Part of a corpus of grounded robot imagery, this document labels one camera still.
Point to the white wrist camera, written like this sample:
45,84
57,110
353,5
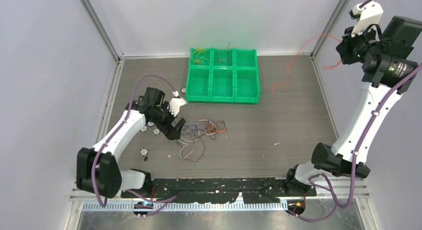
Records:
367,15
176,103

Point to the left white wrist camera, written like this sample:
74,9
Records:
176,103

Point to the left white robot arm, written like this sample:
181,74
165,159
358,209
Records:
97,167

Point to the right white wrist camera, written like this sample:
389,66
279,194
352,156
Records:
367,15

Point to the aluminium corner post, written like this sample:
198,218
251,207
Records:
100,22
338,9

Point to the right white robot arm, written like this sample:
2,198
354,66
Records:
388,74

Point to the left aluminium corner post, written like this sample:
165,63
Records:
100,22

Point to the slotted white cable duct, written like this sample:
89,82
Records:
133,206

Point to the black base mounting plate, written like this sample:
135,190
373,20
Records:
220,190

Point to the poker chip lower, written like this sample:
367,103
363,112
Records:
144,152

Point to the right aluminium corner post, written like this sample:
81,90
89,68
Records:
338,9

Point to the green six-compartment bin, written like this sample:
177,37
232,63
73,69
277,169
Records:
223,76

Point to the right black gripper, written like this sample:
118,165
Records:
343,48

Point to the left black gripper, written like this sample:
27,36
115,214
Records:
175,132

